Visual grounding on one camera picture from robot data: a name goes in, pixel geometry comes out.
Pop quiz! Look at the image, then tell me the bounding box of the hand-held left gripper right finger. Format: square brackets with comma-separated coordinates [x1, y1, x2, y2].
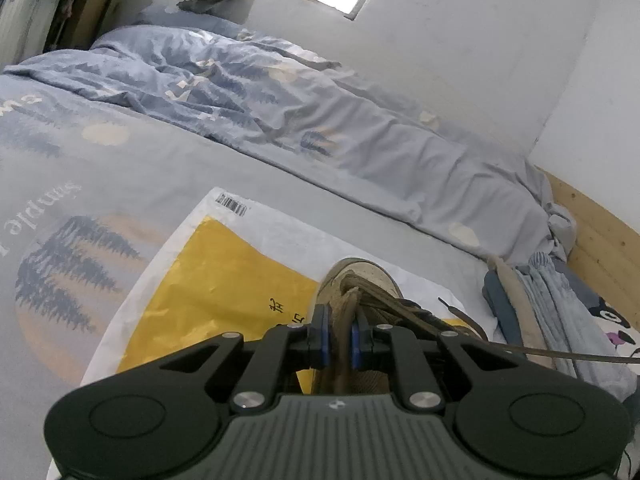
[352, 310, 506, 413]

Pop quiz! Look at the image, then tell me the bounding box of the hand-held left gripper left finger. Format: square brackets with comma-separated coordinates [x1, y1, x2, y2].
[167, 306, 332, 413]

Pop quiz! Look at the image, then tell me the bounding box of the beige canvas shoe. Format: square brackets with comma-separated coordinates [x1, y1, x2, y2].
[297, 257, 482, 396]

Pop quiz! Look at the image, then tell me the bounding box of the brown shoelace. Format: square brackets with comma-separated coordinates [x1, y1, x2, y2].
[336, 272, 640, 396]

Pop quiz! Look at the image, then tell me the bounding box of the yellow and white plastic bag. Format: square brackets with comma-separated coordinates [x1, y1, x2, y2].
[45, 187, 497, 480]

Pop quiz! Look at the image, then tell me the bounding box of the dark blue folded cloth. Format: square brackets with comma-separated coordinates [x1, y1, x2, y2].
[482, 270, 527, 347]

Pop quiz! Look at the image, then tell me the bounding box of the beige cloth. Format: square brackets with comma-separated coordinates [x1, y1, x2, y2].
[487, 255, 547, 357]

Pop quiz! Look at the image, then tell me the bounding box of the light blue garment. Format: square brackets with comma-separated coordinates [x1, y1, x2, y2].
[515, 252, 637, 402]

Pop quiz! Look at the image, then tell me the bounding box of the blue tree print duvet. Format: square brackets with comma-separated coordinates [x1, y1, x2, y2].
[2, 25, 577, 267]

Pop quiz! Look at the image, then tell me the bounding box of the grey-blue tree print bed sheet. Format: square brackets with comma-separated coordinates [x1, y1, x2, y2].
[0, 72, 492, 480]

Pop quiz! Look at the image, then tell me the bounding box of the cartoon print cushion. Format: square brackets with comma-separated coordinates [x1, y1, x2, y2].
[560, 260, 640, 362]

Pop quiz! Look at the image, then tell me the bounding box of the wooden bed board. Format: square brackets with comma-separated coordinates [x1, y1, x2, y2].
[542, 167, 640, 337]

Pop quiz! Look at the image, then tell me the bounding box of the cardboard box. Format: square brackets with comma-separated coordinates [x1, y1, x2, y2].
[65, 0, 122, 52]

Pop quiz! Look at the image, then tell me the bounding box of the white suitcase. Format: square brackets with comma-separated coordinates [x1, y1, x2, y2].
[0, 0, 62, 67]

